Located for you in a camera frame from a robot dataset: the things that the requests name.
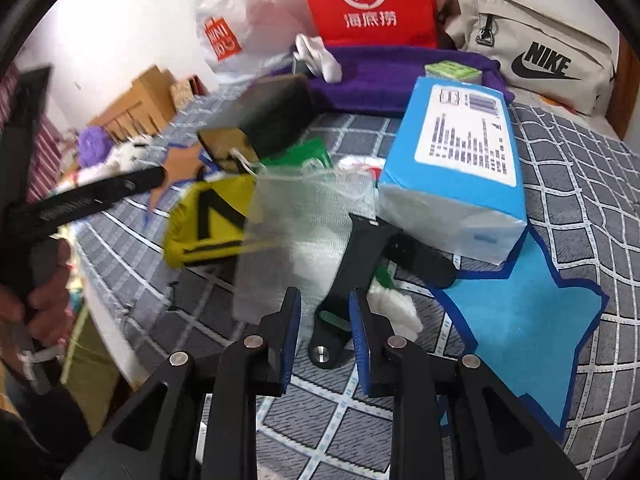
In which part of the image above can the woven pattern box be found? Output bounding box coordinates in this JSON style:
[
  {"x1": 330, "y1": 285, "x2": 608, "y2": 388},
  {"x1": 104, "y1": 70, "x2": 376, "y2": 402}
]
[{"x1": 170, "y1": 75, "x2": 208, "y2": 111}]

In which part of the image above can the person's left hand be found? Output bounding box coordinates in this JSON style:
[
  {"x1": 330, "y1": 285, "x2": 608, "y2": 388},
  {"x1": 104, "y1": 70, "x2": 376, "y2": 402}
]
[{"x1": 0, "y1": 242, "x2": 72, "y2": 361}]

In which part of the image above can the long black watch strap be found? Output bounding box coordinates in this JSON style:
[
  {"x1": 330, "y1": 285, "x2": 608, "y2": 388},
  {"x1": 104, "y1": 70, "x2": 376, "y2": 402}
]
[{"x1": 307, "y1": 212, "x2": 401, "y2": 371}]

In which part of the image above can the black gold box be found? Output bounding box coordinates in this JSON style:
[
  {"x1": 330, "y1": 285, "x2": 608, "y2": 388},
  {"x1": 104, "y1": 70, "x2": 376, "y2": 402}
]
[{"x1": 197, "y1": 74, "x2": 316, "y2": 173}]

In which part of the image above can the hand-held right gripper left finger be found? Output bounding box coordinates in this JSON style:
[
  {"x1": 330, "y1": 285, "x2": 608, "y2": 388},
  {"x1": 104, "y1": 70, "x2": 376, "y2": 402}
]
[{"x1": 60, "y1": 287, "x2": 303, "y2": 480}]

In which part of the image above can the white red plastic wrapper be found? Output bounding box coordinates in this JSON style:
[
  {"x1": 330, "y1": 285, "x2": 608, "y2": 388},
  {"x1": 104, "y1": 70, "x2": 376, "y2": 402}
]
[{"x1": 332, "y1": 155, "x2": 386, "y2": 181}]

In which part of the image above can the purple yarn ball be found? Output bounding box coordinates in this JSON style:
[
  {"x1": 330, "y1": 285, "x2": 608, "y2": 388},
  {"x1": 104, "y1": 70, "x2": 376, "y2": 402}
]
[{"x1": 80, "y1": 127, "x2": 113, "y2": 163}]

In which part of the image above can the blue tissue pack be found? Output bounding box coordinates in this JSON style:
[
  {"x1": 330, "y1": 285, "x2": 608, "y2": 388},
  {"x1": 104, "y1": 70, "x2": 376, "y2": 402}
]
[{"x1": 376, "y1": 76, "x2": 528, "y2": 266}]

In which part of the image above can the blue felt star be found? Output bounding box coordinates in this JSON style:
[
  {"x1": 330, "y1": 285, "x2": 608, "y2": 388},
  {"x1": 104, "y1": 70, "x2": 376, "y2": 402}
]
[{"x1": 430, "y1": 230, "x2": 611, "y2": 443}]

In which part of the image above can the yellow black cloth pouch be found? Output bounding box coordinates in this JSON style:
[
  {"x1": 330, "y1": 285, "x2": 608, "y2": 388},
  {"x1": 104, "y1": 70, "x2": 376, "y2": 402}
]
[{"x1": 164, "y1": 176, "x2": 263, "y2": 268}]

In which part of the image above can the beige waist bag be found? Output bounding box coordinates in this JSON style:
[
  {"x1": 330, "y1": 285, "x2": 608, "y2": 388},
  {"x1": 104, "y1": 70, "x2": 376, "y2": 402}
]
[{"x1": 442, "y1": 0, "x2": 621, "y2": 118}]

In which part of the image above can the white mesh pouch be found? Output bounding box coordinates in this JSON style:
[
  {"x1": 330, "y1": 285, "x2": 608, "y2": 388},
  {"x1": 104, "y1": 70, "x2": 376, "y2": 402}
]
[{"x1": 232, "y1": 152, "x2": 378, "y2": 323}]

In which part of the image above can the cardboard box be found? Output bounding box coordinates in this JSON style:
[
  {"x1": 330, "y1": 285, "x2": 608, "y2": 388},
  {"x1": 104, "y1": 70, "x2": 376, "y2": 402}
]
[{"x1": 90, "y1": 65, "x2": 176, "y2": 143}]

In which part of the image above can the short black watch strap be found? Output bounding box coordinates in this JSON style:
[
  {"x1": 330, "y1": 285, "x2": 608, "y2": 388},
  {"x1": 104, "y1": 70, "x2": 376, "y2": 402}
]
[{"x1": 387, "y1": 235, "x2": 458, "y2": 291}]

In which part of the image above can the white sock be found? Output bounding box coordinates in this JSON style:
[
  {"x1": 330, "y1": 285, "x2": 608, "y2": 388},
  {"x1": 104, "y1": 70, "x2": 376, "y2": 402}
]
[{"x1": 292, "y1": 34, "x2": 343, "y2": 83}]

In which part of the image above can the white cotton wad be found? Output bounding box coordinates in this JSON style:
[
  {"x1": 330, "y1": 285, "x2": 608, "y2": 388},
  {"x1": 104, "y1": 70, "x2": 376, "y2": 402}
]
[{"x1": 367, "y1": 285, "x2": 423, "y2": 346}]

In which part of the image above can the white plastic bag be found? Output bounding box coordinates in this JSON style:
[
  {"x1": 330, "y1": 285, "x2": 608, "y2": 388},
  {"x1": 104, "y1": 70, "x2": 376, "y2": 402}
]
[{"x1": 185, "y1": 0, "x2": 301, "y2": 86}]

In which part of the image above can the olive green cloth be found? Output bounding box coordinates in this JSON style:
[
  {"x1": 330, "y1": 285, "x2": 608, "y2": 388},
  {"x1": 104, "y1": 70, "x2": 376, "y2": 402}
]
[{"x1": 60, "y1": 305, "x2": 131, "y2": 421}]

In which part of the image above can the purple cloth basket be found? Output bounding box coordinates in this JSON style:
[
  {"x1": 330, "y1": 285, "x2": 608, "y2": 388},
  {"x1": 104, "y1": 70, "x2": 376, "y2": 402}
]
[{"x1": 272, "y1": 45, "x2": 516, "y2": 113}]

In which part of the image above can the white fluffy cloth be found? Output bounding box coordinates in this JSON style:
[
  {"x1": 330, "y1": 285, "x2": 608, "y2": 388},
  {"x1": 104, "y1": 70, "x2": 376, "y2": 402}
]
[{"x1": 100, "y1": 135, "x2": 166, "y2": 181}]

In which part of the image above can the orange felt star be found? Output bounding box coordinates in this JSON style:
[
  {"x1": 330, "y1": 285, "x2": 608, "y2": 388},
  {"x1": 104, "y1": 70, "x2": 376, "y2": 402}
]
[{"x1": 145, "y1": 145, "x2": 216, "y2": 213}]

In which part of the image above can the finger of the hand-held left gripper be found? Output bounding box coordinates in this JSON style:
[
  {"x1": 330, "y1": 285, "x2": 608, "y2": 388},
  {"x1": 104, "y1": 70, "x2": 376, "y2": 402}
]
[{"x1": 10, "y1": 166, "x2": 167, "y2": 235}]

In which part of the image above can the red striped cloth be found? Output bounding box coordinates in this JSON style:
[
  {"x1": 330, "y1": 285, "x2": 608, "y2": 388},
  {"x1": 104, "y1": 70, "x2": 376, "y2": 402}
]
[{"x1": 25, "y1": 115, "x2": 62, "y2": 202}]

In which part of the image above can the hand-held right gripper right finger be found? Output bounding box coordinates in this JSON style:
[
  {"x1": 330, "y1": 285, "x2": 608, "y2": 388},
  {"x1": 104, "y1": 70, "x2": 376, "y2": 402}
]
[{"x1": 348, "y1": 287, "x2": 583, "y2": 480}]

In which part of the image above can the wooden headboard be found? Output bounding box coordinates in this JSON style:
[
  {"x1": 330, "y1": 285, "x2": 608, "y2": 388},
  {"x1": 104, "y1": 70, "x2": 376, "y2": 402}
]
[{"x1": 607, "y1": 35, "x2": 640, "y2": 141}]

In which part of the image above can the dark clothing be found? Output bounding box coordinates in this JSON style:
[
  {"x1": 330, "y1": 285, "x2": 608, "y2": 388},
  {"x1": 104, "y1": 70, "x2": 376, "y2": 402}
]
[{"x1": 0, "y1": 380, "x2": 101, "y2": 480}]

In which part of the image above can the green white small box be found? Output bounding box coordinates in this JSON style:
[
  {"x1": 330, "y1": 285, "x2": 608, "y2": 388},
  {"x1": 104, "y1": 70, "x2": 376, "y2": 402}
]
[{"x1": 424, "y1": 60, "x2": 483, "y2": 86}]

